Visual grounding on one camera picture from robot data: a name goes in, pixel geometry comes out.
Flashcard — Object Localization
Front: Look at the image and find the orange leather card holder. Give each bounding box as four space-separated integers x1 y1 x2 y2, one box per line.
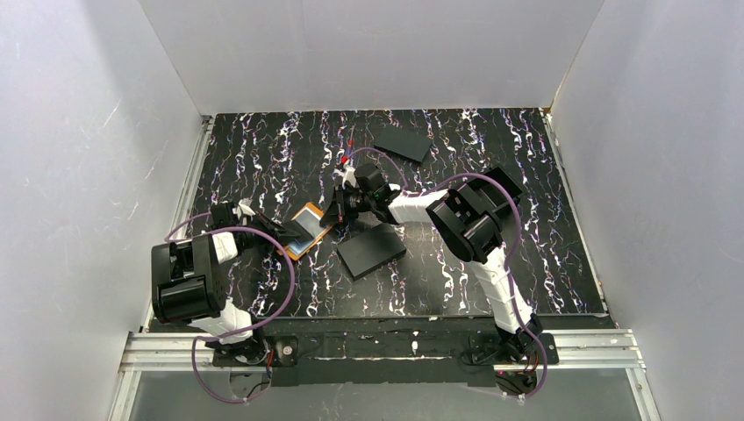
285 203 331 261

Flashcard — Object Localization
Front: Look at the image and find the black plastic box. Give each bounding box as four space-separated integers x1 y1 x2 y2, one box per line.
467 166 525 220

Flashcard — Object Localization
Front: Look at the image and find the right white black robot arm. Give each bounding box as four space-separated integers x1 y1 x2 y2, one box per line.
321 159 542 346

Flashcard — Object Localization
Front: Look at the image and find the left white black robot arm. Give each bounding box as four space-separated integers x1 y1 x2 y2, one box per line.
151 198 329 346

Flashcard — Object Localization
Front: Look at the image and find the flat black box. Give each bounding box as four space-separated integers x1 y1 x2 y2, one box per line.
374 126 433 163

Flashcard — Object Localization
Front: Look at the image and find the left aluminium side rail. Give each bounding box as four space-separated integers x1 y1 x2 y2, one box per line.
138 115 215 333

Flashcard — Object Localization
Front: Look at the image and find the black network switch box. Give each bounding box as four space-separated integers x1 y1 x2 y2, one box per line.
337 224 407 281

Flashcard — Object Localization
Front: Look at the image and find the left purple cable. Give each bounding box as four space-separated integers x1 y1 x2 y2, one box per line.
165 210 297 404

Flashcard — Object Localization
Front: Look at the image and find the aluminium front frame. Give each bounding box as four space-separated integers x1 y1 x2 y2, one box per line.
109 328 660 420

